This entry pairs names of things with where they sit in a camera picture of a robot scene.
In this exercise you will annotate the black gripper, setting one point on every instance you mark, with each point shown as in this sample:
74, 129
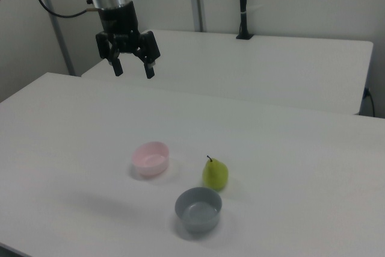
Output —
120, 25

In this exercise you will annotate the green pear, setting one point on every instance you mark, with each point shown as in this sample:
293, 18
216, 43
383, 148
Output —
215, 174

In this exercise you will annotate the pink plastic bowl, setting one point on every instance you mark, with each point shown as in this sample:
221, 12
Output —
150, 160

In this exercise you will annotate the grey plastic bowl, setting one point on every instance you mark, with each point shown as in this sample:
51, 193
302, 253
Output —
197, 215

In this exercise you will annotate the white side table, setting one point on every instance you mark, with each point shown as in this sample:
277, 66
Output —
240, 70

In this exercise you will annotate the black camera stand pole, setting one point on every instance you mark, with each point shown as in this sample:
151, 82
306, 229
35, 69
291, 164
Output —
243, 4

